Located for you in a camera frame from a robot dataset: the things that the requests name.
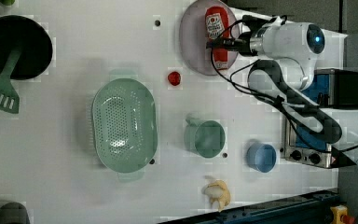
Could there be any green perforated colander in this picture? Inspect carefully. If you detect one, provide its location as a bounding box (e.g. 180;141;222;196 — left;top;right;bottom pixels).
91;68;158;182

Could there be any peeled toy banana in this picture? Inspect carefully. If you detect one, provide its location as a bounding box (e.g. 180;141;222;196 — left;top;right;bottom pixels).
201;176;231;212

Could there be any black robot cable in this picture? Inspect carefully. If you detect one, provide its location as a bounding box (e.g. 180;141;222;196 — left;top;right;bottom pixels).
210;15;358;153

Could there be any black frying pan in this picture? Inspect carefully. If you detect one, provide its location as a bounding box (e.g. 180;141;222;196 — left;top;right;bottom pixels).
0;15;53;80

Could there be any red ketchup bottle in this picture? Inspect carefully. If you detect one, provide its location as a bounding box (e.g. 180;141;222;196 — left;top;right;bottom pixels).
205;6;229;70

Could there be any green slotted spatula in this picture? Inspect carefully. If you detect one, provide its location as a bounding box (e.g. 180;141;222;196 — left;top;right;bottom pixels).
0;47;21;114

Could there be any yellow red clamp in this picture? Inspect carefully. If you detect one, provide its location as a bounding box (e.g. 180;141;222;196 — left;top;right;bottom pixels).
330;205;355;224

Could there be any red toy strawberry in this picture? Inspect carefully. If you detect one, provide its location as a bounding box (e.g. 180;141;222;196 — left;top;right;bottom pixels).
168;71;181;86

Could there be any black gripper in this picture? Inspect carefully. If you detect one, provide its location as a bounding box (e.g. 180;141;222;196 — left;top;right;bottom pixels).
206;32;252;56

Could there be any green mug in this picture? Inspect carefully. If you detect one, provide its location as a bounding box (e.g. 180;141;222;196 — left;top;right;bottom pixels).
184;118;226;159

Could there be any silver black toaster oven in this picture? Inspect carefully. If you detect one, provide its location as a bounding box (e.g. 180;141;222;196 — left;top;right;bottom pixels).
282;69;358;169

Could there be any blue metal rail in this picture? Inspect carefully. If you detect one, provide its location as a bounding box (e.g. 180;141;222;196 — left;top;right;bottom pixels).
159;190;340;224

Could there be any blue cup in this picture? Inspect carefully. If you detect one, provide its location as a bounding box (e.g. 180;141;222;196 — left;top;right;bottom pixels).
246;142;277;173

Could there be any grey round plate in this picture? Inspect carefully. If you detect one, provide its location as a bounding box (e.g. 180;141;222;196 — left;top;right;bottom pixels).
179;0;240;76

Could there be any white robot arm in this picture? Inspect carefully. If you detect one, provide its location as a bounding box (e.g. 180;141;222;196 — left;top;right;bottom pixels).
206;22;358;166

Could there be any green toy fruit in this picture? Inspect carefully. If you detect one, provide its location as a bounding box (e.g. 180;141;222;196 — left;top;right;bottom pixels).
0;0;16;6

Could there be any dark grey round object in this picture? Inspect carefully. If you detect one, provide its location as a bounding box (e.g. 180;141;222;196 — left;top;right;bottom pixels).
0;203;31;224

